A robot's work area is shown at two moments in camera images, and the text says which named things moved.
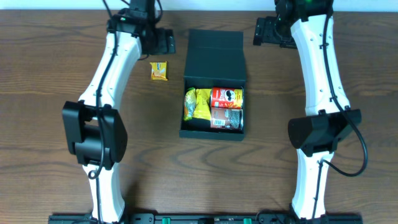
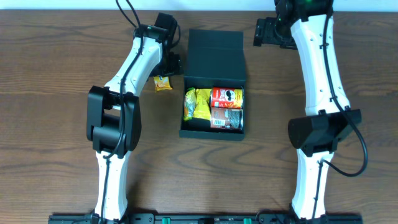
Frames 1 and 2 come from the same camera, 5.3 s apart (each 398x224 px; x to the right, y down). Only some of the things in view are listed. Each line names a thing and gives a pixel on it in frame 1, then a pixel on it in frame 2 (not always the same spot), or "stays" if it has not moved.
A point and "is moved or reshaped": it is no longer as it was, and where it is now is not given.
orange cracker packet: (158, 70) is moved or reshaped
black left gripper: (169, 40) -> (171, 65)
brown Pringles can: (227, 117) stays
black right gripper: (259, 32) stays
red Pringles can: (227, 97) stays
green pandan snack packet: (189, 103) stays
